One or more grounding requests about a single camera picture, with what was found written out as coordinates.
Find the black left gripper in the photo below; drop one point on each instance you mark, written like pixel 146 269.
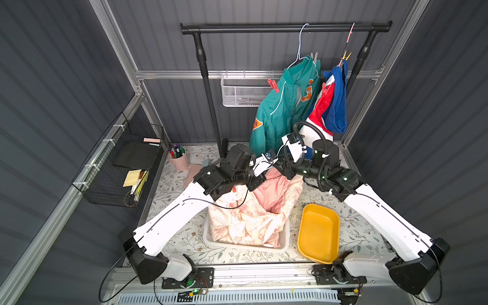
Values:
pixel 255 180

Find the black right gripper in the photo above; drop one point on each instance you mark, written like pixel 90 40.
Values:
pixel 287 168

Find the pink printed jacket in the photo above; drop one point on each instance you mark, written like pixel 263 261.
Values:
pixel 255 218

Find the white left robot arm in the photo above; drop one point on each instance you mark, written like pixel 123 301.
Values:
pixel 144 246

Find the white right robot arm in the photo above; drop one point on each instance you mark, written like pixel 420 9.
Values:
pixel 416 257

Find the blue hanger with green jacket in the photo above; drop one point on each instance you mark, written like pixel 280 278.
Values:
pixel 298 55

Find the pink eraser block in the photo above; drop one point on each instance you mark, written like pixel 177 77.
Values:
pixel 193 170

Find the green jacket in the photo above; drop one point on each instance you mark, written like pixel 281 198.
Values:
pixel 297 91

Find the red white blue jacket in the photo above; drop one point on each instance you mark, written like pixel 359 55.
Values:
pixel 329 112

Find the yellow plastic tray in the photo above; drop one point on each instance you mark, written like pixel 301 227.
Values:
pixel 319 231

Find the white plastic basket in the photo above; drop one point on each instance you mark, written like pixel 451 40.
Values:
pixel 284 240

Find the pink pen cup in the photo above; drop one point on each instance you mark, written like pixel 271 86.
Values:
pixel 179 158

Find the red clothespin on blue jacket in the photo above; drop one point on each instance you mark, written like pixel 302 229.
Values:
pixel 324 88

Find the red clothespin on green jacket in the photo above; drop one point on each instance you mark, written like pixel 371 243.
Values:
pixel 273 84

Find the floral table mat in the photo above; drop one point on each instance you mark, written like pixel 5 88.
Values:
pixel 355 232

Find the grey clothespin on green jacket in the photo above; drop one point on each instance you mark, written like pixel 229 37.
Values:
pixel 314 57

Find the yellow sticky notes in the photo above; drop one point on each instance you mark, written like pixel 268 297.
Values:
pixel 132 178

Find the yellow clothespin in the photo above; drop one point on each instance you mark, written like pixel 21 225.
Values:
pixel 346 55

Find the black clothes rack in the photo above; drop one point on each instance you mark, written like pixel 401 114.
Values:
pixel 196 32

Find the silver mesh wall basket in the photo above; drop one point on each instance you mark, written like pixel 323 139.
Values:
pixel 241 90

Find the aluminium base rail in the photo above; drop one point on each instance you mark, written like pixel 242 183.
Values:
pixel 251 276

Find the black wire wall basket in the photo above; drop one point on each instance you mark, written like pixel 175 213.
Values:
pixel 128 145

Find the pink wire hanger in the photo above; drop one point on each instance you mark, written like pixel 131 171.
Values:
pixel 340 64

